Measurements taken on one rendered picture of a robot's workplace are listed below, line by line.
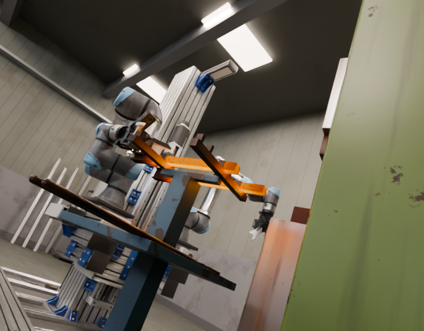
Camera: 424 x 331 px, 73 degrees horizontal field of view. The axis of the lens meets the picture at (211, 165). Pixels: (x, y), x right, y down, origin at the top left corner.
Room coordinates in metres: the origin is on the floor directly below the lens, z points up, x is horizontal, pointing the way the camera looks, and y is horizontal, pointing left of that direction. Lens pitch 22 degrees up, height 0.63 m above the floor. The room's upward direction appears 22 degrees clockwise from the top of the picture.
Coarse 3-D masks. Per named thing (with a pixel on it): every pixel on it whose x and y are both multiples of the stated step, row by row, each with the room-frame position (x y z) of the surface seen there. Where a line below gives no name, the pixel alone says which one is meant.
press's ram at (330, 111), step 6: (342, 60) 0.99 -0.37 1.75; (342, 66) 0.98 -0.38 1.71; (342, 72) 0.98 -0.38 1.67; (336, 78) 0.99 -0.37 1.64; (342, 78) 0.97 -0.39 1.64; (336, 84) 0.99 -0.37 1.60; (336, 90) 0.98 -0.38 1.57; (336, 96) 0.98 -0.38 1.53; (330, 102) 0.99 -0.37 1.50; (336, 102) 0.98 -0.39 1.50; (330, 108) 0.99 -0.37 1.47; (330, 114) 0.98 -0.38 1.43; (324, 120) 0.99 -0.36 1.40; (330, 120) 0.98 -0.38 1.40; (324, 126) 0.99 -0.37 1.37; (330, 126) 0.98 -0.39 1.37; (324, 132) 1.02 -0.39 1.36
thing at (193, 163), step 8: (136, 152) 0.94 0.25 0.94; (136, 160) 0.94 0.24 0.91; (144, 160) 0.90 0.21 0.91; (168, 160) 0.84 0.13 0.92; (176, 160) 0.82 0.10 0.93; (184, 160) 0.80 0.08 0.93; (192, 160) 0.78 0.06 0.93; (200, 160) 0.76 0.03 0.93; (192, 168) 0.81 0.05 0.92; (200, 168) 0.78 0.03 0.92; (208, 168) 0.75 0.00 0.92; (224, 168) 0.71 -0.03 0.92; (232, 168) 0.70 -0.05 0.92; (240, 168) 0.71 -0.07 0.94
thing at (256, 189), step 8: (160, 168) 1.02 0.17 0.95; (160, 176) 1.02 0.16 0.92; (200, 184) 0.92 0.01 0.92; (208, 184) 0.89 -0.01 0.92; (224, 184) 0.84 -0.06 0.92; (248, 184) 0.80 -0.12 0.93; (256, 184) 0.78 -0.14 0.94; (248, 192) 0.81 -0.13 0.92; (256, 192) 0.79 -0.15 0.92; (264, 192) 0.78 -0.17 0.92
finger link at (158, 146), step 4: (152, 140) 0.99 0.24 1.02; (156, 140) 0.99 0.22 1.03; (156, 144) 1.00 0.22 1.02; (160, 144) 0.98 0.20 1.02; (164, 144) 0.98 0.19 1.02; (168, 144) 0.98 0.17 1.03; (156, 148) 1.00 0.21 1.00; (160, 148) 1.00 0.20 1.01; (164, 148) 1.00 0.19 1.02; (168, 148) 0.98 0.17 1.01; (156, 152) 1.00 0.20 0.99
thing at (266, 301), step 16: (272, 224) 0.95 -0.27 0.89; (288, 224) 0.92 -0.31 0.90; (272, 240) 0.94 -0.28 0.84; (288, 240) 0.91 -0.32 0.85; (272, 256) 0.93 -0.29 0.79; (288, 256) 0.90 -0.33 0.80; (256, 272) 0.95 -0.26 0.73; (272, 272) 0.92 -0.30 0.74; (288, 272) 0.89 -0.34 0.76; (256, 288) 0.94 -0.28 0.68; (272, 288) 0.91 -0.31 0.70; (288, 288) 0.89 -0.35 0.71; (256, 304) 0.93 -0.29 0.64; (272, 304) 0.91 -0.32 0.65; (240, 320) 0.96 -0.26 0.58; (256, 320) 0.93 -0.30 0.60; (272, 320) 0.90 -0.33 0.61
